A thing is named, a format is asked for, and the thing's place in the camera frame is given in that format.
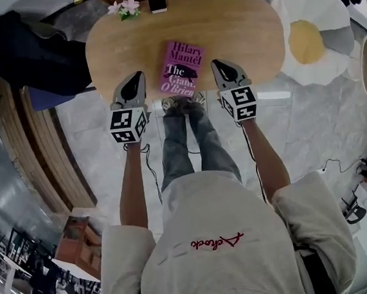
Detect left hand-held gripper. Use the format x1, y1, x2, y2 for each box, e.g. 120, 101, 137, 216
104, 70, 154, 147

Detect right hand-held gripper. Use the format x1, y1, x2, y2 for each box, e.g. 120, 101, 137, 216
211, 55, 260, 125

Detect pink book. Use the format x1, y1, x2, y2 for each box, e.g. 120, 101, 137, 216
153, 37, 211, 101

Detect white flower-shaped floor cushion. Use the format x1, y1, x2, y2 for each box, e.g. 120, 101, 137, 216
264, 0, 359, 91

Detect person's left forearm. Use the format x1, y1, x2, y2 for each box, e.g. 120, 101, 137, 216
112, 142, 157, 230

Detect person's right forearm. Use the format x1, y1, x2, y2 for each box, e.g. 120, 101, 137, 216
240, 115, 293, 202

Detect wooden coffee table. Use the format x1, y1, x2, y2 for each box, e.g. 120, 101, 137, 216
80, 0, 290, 107

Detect person's right shoe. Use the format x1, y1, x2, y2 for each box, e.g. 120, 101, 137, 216
186, 91, 208, 108

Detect person's shoe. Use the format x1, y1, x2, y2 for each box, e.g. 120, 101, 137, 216
186, 91, 208, 108
160, 95, 181, 112

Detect person's left shoe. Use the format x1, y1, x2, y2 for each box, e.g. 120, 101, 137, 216
160, 95, 181, 112

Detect person's left jeans leg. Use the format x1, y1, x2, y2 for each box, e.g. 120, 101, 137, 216
153, 105, 197, 193

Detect person's jeans leg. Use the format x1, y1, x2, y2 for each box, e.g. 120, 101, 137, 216
185, 101, 242, 187
153, 105, 197, 193

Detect person's right jeans leg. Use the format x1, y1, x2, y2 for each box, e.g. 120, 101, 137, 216
185, 101, 242, 187

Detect blue chair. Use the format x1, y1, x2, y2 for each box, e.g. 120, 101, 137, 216
28, 80, 98, 113

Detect small potted white flowers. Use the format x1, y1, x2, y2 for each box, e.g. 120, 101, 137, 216
105, 0, 143, 23

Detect small black box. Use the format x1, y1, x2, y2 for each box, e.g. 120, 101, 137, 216
148, 0, 168, 14

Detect black jacket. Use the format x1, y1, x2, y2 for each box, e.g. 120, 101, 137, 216
0, 3, 97, 103

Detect stack of wooden planks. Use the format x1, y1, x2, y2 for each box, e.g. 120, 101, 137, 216
0, 64, 98, 219

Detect red wooden stool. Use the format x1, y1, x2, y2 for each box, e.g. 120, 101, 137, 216
51, 212, 104, 269

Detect person's grey shirt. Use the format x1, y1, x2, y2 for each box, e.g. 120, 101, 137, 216
90, 156, 362, 294

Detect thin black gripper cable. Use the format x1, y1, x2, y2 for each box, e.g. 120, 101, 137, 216
240, 121, 269, 205
139, 142, 164, 208

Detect black power cable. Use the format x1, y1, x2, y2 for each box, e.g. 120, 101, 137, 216
320, 156, 367, 176

